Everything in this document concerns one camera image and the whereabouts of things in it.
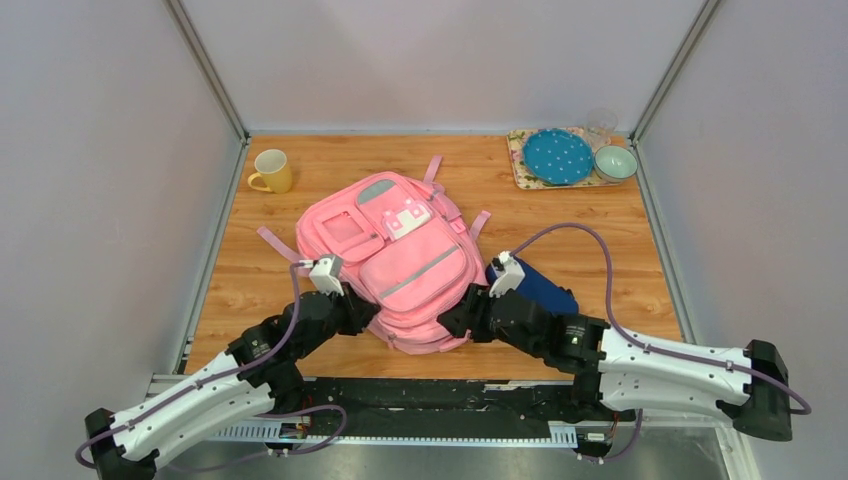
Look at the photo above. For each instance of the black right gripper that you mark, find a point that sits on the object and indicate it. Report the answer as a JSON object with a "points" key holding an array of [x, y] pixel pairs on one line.
{"points": [[469, 315]]}

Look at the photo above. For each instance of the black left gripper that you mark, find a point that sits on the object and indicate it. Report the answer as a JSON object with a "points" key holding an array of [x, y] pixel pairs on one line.
{"points": [[359, 311]]}

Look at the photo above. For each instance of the pink student backpack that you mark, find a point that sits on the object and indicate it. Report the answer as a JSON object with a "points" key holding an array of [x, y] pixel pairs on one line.
{"points": [[405, 247]]}

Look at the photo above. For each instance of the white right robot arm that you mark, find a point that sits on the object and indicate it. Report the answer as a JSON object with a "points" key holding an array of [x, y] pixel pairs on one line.
{"points": [[619, 370]]}

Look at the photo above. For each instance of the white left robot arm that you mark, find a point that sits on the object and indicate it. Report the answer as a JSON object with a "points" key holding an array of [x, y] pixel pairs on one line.
{"points": [[256, 375]]}

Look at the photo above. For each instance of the blue glasses case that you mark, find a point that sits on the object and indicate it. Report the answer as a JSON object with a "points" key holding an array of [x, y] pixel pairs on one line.
{"points": [[537, 295]]}

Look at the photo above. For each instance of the floral placemat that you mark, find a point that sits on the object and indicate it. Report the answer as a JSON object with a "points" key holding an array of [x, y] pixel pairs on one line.
{"points": [[522, 176]]}

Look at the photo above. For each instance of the yellow mug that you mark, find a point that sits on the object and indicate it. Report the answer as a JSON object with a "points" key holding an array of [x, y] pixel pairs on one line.
{"points": [[273, 173]]}

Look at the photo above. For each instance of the blue polka dot plate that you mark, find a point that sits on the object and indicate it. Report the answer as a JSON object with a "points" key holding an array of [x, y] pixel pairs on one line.
{"points": [[558, 157]]}

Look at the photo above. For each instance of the pale green bowl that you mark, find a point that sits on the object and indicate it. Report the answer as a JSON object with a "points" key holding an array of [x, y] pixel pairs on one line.
{"points": [[615, 164]]}

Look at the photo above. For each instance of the clear drinking glass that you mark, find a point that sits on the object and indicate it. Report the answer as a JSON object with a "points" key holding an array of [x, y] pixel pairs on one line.
{"points": [[600, 124]]}

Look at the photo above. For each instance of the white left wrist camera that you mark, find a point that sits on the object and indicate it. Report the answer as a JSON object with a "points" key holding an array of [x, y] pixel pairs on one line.
{"points": [[324, 273]]}

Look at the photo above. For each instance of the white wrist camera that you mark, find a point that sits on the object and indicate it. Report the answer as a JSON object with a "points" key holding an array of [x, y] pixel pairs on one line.
{"points": [[324, 273], [507, 274]]}

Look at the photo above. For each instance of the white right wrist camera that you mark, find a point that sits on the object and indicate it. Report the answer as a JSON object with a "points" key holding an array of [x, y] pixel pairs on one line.
{"points": [[507, 274]]}

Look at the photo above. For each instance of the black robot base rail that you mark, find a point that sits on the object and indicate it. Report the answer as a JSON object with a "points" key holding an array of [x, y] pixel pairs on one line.
{"points": [[443, 409]]}

